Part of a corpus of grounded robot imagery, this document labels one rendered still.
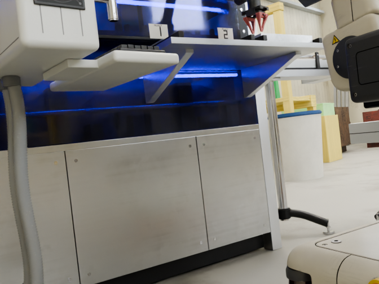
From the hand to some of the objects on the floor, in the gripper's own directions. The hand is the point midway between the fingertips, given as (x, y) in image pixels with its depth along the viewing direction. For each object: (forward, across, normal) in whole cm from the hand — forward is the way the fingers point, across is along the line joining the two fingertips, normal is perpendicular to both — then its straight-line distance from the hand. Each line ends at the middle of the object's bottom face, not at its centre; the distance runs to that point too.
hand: (257, 31), depth 170 cm
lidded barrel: (+101, -131, +248) cm, 298 cm away
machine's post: (+100, -15, +14) cm, 102 cm away
